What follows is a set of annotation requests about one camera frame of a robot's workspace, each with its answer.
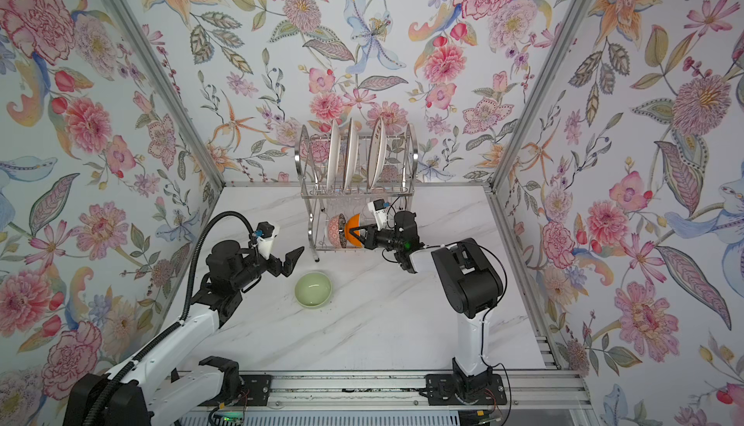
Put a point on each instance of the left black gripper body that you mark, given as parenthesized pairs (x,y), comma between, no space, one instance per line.
(270,263)

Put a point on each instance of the patterned plate right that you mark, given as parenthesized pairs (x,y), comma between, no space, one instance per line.
(377,153)

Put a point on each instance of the orange white bowl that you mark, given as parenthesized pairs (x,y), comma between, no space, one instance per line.
(351,232)

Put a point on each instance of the light green bowl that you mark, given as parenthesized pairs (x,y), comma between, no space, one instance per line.
(313,290)

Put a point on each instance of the chrome two-tier dish rack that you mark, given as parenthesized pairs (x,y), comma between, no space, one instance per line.
(396,184)

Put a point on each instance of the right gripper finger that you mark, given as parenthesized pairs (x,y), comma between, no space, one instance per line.
(370,231)
(368,241)

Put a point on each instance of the white plate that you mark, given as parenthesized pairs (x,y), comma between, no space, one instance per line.
(334,153)
(351,159)

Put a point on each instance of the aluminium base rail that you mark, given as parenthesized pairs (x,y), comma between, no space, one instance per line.
(516,397)

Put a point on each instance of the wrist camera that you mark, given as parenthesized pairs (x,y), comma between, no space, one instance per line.
(379,208)
(264,235)

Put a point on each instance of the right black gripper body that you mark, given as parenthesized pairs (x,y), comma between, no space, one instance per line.
(375,237)

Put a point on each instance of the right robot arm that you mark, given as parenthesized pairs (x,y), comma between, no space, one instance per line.
(473,279)

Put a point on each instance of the red patterned bowl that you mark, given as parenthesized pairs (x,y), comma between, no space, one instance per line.
(336,232)

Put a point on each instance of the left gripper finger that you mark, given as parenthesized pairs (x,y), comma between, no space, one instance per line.
(278,272)
(290,260)

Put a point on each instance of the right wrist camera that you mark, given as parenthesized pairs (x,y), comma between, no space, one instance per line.
(379,208)

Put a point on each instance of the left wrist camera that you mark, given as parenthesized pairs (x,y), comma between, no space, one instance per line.
(264,235)

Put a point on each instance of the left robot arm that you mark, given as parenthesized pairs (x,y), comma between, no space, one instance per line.
(136,392)

